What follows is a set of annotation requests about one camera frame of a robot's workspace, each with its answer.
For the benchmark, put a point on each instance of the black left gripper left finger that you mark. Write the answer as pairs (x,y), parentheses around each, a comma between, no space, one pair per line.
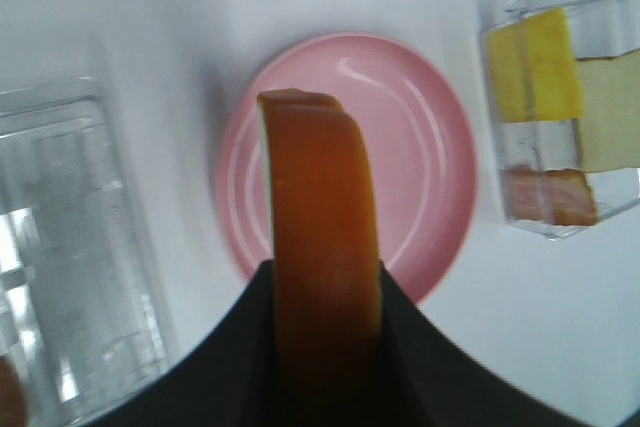
(227,380)

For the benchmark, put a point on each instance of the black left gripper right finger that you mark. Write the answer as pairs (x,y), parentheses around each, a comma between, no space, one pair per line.
(427,380)

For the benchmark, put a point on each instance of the bread slice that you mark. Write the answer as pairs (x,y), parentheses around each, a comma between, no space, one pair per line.
(326,266)
(609,126)

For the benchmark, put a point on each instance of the yellow cheese slice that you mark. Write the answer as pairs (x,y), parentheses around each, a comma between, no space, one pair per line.
(533,69)

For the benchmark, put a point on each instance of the clear left plastic tray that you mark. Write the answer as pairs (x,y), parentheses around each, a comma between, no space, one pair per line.
(78,322)

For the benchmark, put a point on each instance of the clear plastic tray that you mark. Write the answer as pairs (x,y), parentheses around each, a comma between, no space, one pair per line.
(599,29)
(78,322)

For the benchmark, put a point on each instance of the pink round plate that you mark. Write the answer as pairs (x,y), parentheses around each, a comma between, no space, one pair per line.
(419,141)

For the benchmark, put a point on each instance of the upright bread slice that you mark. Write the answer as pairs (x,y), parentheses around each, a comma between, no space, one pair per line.
(609,126)

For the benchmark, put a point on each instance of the clear right plastic tray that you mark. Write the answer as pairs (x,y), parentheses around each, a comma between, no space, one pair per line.
(599,29)

